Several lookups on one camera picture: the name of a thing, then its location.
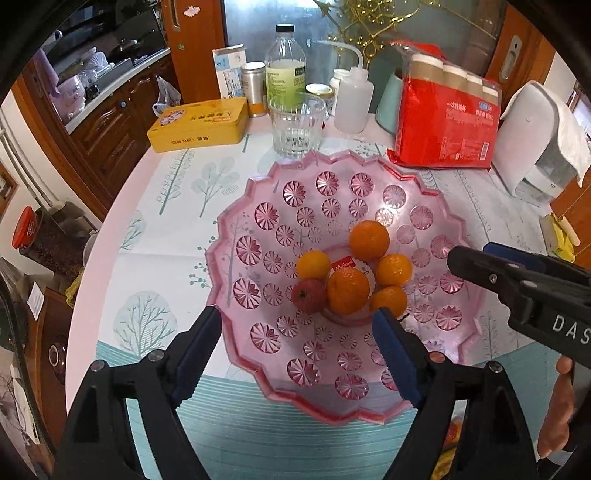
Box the orange tangerine with stem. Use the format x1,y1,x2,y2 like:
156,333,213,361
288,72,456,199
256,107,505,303
327,267,370,316

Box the red lychee fruit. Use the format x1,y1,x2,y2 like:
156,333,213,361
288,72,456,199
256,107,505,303
290,279,328,315

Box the small orange tangerine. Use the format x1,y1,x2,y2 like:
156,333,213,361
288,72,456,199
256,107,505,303
295,250,332,281

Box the person's right hand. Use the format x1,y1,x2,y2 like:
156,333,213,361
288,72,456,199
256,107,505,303
537,356,575,458

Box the red lychee on plate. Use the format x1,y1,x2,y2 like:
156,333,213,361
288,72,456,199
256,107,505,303
443,417,463,450

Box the yellow sponge pack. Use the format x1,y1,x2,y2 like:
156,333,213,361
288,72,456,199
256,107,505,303
540,213,581,263

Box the overripe banana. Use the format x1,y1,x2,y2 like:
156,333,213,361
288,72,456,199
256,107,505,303
431,444,457,480

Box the white appliance with cloth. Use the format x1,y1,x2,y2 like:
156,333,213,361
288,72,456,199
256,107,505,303
492,81,590,205

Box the red paper cup package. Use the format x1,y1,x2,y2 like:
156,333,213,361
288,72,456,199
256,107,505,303
388,40,502,170

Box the pink plastic fruit bowl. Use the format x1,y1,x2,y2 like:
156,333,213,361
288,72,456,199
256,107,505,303
206,151,484,424

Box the red lidded container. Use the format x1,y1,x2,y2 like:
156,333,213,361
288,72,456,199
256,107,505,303
11,206,39,250

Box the teal ceramic vase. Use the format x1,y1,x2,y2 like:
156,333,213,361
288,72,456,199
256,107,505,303
375,69,403,134

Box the white squeeze bottle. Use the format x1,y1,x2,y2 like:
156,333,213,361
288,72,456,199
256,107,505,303
334,67,375,135

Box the yellow tin box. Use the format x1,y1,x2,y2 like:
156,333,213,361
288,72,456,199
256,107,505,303
147,97,249,153

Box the small jar yellow lid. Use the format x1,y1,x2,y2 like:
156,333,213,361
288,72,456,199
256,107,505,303
305,83,335,116

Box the clear drinking glass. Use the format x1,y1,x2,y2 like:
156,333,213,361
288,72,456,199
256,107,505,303
269,92,327,159

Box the glass bottle green label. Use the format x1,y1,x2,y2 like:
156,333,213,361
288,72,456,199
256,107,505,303
264,23,307,111

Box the silver metal can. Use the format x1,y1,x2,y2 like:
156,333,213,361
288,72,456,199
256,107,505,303
240,61,269,118

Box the white blue carton box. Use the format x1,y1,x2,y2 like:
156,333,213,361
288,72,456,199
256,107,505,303
212,44,246,99

